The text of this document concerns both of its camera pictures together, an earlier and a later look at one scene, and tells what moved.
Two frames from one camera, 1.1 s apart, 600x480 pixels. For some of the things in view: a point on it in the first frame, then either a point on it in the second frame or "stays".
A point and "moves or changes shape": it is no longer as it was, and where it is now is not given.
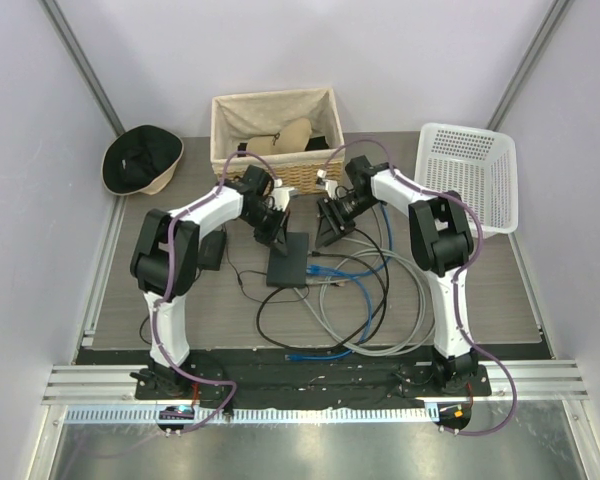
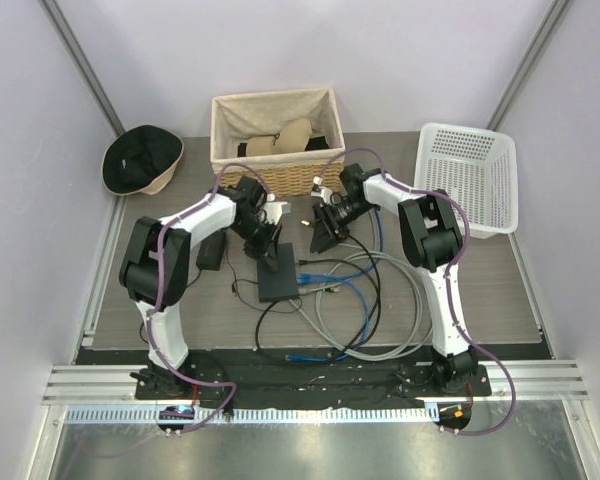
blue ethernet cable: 355,346 moves or changes shape
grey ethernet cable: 423,295 -> 321,291
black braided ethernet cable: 383,304 moves or changes shape
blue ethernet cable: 317,269 -> 318,278
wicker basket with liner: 295,135 stays
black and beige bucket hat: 140,159 stays
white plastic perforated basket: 479,164 stays
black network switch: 289,271 moves or changes shape
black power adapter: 211,250 stays
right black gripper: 326,235 stays
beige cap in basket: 291,137 stays
